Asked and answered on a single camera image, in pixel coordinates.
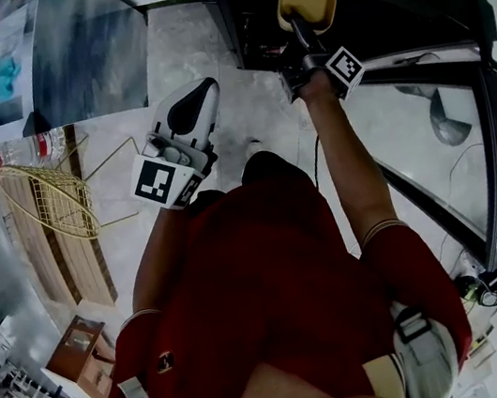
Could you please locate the beige plastic tray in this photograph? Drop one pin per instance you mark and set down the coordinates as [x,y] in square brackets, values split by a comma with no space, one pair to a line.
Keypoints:
[307,4]

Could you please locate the person's right forearm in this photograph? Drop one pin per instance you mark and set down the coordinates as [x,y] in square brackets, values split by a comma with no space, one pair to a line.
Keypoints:
[352,165]

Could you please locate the person's black trouser leg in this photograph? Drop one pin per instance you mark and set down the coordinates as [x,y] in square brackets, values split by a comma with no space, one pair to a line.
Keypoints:
[271,167]

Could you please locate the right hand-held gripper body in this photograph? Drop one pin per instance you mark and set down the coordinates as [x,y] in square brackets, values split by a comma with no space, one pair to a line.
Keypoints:
[342,69]

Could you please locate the person's red shirt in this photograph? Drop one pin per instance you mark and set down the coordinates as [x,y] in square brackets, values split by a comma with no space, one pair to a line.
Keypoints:
[265,295]

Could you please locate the black mesh waste bin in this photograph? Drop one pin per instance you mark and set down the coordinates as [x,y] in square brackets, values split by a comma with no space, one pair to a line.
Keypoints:
[451,126]

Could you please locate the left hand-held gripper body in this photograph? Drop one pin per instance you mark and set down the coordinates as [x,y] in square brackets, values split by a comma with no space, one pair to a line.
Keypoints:
[155,181]

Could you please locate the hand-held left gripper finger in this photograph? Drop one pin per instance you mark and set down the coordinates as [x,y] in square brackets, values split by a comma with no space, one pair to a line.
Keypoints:
[207,114]

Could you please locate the brown cardboard box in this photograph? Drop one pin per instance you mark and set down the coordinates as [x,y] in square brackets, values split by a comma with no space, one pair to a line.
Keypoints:
[78,352]

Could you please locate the person's left forearm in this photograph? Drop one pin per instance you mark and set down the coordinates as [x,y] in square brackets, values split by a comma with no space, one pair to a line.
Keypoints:
[159,257]

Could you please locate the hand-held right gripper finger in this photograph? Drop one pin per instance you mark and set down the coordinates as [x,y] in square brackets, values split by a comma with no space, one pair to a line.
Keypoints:
[307,40]

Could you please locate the slatted wooden bench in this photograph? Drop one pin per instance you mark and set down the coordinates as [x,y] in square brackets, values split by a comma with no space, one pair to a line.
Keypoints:
[75,271]

